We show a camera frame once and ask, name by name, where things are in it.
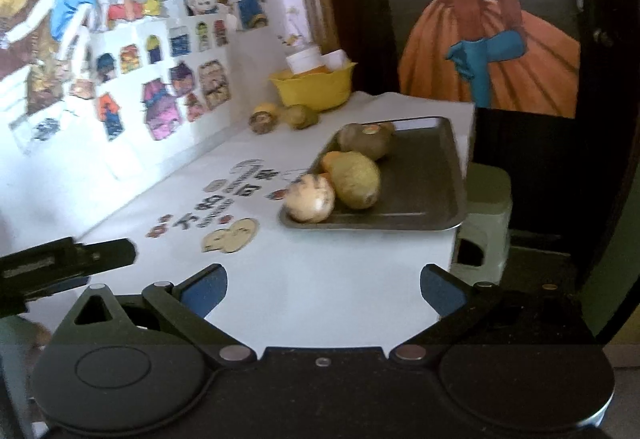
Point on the yellow flower sprig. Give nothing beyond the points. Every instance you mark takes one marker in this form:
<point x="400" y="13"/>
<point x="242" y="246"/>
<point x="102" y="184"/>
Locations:
<point x="294" y="39"/>

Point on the green plastic stool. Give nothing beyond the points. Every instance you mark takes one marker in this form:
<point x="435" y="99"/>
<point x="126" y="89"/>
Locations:
<point x="485" y="214"/>

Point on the orange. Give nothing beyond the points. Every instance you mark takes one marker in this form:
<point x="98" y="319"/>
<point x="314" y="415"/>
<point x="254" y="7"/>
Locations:
<point x="331" y="161"/>

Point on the yellow-green mango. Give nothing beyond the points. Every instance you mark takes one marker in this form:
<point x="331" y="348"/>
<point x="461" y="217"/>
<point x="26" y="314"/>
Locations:
<point x="356" y="179"/>

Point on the large kiwi with sticker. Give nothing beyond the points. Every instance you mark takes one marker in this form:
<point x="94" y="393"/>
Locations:
<point x="365" y="141"/>

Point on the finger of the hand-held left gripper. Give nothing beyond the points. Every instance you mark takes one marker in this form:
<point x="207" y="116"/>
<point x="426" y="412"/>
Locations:
<point x="110" y="253"/>

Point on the orange dress figure painting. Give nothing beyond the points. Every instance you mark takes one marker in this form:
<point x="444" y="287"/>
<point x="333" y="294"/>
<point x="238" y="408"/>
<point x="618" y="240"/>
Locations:
<point x="490" y="49"/>

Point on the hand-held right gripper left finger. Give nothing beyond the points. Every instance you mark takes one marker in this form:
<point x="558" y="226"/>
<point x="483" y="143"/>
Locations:
<point x="205" y="289"/>

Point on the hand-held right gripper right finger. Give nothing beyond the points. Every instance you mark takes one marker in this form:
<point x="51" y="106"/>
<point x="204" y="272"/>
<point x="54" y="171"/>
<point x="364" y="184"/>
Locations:
<point x="440" y="291"/>

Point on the metal tray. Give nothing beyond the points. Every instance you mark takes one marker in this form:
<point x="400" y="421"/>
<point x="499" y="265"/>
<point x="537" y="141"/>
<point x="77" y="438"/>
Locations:
<point x="420" y="179"/>

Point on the yellow plastic bowl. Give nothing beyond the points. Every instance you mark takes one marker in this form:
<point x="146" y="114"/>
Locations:
<point x="312" y="90"/>

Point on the small green fruit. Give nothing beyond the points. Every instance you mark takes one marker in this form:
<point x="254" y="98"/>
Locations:
<point x="300" y="117"/>

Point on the cartoon boy wall drawing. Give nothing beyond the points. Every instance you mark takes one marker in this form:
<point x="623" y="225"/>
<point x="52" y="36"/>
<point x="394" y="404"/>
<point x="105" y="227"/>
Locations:
<point x="60" y="14"/>

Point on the yellow round fruit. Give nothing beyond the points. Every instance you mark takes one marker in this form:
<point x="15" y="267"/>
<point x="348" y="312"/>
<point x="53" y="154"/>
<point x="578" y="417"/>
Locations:
<point x="266" y="107"/>

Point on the striped pepino melon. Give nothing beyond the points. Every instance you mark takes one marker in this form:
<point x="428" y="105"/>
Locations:
<point x="310" y="199"/>

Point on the white paper cup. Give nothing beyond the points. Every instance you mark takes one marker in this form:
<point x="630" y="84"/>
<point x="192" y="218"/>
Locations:
<point x="302" y="59"/>

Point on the house drawings wall sheet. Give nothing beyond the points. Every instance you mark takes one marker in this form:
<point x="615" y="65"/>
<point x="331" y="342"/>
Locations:
<point x="150" y="89"/>

